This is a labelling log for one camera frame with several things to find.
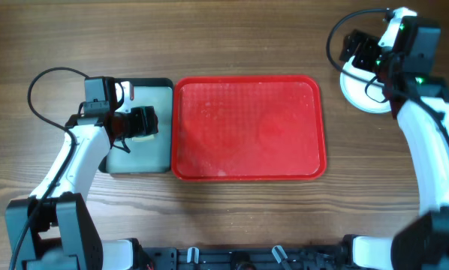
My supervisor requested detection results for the green yellow sponge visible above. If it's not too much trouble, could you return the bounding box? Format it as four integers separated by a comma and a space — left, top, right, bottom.
131, 134, 155, 143

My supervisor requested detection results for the white plate with stain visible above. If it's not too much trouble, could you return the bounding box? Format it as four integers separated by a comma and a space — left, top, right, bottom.
339, 56, 391, 114

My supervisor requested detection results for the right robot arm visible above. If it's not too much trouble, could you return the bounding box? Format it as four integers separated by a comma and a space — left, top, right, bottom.
339, 25, 449, 269

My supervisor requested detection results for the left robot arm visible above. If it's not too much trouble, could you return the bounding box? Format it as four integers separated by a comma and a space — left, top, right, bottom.
5, 106, 158, 269

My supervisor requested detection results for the black water tray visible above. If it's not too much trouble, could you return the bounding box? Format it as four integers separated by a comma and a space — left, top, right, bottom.
98, 78, 173, 174

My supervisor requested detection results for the red plastic tray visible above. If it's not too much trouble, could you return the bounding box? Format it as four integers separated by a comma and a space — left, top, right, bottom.
170, 75, 327, 182

